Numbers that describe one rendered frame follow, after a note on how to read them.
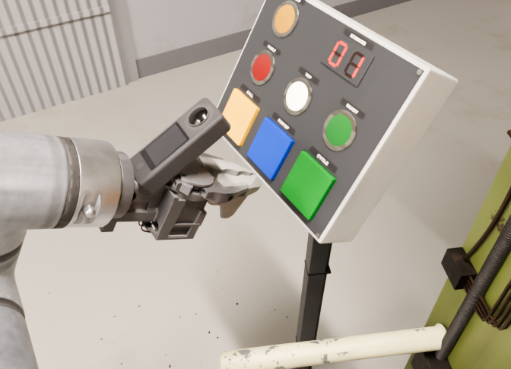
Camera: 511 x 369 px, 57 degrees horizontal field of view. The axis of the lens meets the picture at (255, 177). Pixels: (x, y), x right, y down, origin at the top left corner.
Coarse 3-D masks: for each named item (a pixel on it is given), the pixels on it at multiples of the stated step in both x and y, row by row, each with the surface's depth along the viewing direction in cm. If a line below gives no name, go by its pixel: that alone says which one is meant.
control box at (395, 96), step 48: (288, 0) 75; (288, 48) 74; (384, 48) 62; (336, 96) 67; (384, 96) 61; (432, 96) 61; (384, 144) 61; (336, 192) 66; (384, 192) 69; (336, 240) 70
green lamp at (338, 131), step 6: (330, 120) 67; (336, 120) 66; (342, 120) 65; (348, 120) 65; (330, 126) 67; (336, 126) 66; (342, 126) 65; (348, 126) 65; (330, 132) 67; (336, 132) 66; (342, 132) 65; (348, 132) 65; (330, 138) 67; (336, 138) 66; (342, 138) 65; (348, 138) 65; (336, 144) 66; (342, 144) 65
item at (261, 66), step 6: (264, 54) 78; (258, 60) 79; (264, 60) 78; (270, 60) 77; (252, 66) 80; (258, 66) 79; (264, 66) 78; (270, 66) 77; (252, 72) 80; (258, 72) 79; (264, 72) 78; (258, 78) 79; (264, 78) 78
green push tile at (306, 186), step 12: (300, 156) 70; (300, 168) 70; (312, 168) 69; (324, 168) 68; (288, 180) 72; (300, 180) 70; (312, 180) 68; (324, 180) 67; (288, 192) 72; (300, 192) 70; (312, 192) 68; (324, 192) 67; (300, 204) 70; (312, 204) 68; (312, 216) 68
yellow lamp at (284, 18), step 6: (282, 6) 75; (288, 6) 74; (282, 12) 75; (288, 12) 74; (294, 12) 73; (276, 18) 76; (282, 18) 75; (288, 18) 74; (276, 24) 76; (282, 24) 75; (288, 24) 74; (282, 30) 75
